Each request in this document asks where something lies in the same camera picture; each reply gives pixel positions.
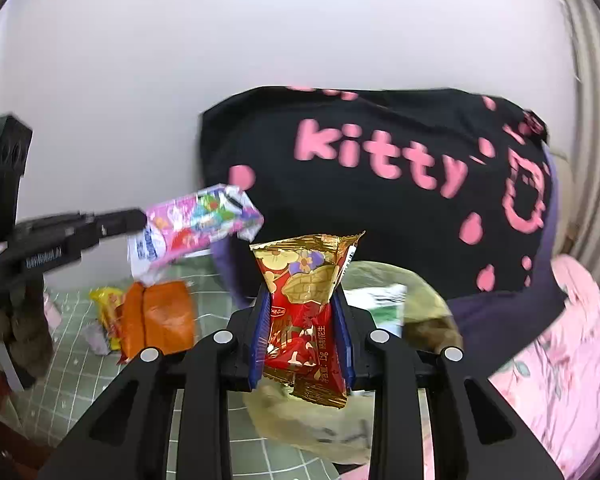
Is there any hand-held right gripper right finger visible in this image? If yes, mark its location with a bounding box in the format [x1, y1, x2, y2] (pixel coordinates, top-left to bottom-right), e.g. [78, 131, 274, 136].
[332, 290, 566, 480]

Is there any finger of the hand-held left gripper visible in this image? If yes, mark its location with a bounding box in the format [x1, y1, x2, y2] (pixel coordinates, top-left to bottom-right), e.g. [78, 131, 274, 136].
[77, 208, 147, 241]

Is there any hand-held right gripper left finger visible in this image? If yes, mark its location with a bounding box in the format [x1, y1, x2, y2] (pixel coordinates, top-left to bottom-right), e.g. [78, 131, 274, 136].
[37, 285, 273, 480]

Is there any red gold snack packet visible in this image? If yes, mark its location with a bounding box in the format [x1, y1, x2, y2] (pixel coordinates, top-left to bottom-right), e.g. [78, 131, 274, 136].
[250, 231, 366, 411]

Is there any pink white drink pouch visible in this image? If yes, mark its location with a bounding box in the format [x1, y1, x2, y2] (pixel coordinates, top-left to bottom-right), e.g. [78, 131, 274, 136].
[127, 185, 265, 281]

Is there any orange snack packet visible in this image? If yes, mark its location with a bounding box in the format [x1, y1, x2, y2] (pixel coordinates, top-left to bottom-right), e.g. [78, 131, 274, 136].
[121, 280, 197, 356]

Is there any yellow plastic bag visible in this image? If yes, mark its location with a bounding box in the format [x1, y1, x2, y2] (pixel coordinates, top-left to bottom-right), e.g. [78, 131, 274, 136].
[245, 260, 463, 466]

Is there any person's left hand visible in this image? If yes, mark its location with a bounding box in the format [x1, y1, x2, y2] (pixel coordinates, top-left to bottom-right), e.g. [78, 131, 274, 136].
[5, 280, 53, 387]

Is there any yellow purple snack packet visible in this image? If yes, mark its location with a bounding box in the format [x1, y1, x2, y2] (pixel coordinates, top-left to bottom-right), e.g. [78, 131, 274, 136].
[85, 286, 131, 357]

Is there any black pillow with pink print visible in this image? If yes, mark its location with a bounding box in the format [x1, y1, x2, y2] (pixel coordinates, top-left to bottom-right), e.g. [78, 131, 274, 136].
[200, 85, 551, 306]

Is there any green checked tablecloth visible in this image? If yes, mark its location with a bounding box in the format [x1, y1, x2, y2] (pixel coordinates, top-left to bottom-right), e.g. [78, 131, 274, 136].
[10, 255, 341, 480]

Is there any pink floral bedsheet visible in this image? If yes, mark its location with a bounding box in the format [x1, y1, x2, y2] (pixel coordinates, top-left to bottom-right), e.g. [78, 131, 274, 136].
[340, 255, 600, 480]

